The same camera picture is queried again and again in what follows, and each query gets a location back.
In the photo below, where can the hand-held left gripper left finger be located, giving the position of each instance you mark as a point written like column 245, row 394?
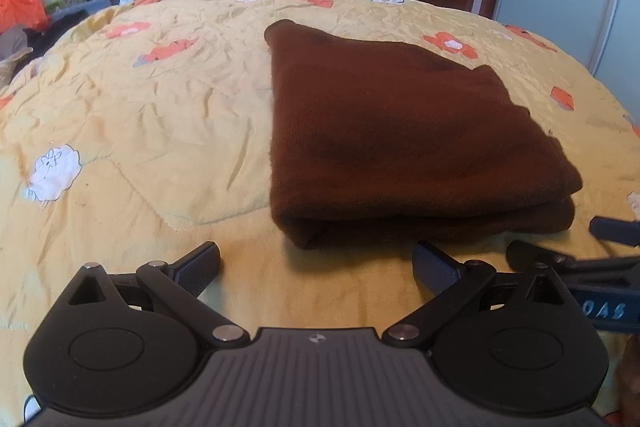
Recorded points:
column 200, row 263

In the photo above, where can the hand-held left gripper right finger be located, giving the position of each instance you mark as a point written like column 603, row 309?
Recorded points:
column 437, row 269

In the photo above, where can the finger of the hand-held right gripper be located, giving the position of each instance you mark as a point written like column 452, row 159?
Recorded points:
column 525, row 254
column 612, row 231

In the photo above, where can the brown knit sweater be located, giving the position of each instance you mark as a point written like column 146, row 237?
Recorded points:
column 400, row 132

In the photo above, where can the yellow flower print quilt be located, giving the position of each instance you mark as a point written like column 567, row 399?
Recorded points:
column 150, row 132

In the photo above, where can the grey cloth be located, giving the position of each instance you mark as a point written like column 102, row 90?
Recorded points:
column 12, row 44

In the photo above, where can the orange cloth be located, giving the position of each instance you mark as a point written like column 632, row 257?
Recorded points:
column 20, row 7

